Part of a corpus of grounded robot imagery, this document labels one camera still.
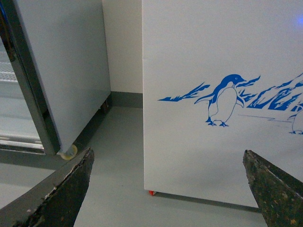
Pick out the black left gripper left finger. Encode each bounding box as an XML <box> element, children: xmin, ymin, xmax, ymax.
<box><xmin>0</xmin><ymin>148</ymin><xmax>94</xmax><ymax>227</ymax></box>

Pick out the yellowish fridge foot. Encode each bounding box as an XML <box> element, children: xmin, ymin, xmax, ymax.
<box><xmin>58</xmin><ymin>144</ymin><xmax>78</xmax><ymax>160</ymax></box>

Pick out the tall glass-door display fridge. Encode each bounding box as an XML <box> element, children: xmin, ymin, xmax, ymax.
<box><xmin>0</xmin><ymin>0</ymin><xmax>111</xmax><ymax>155</ymax></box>

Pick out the white blue chest freezer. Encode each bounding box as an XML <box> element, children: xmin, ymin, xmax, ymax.
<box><xmin>142</xmin><ymin>0</ymin><xmax>303</xmax><ymax>207</ymax></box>

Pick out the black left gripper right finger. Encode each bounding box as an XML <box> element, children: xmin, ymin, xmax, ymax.
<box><xmin>243</xmin><ymin>150</ymin><xmax>303</xmax><ymax>227</ymax></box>

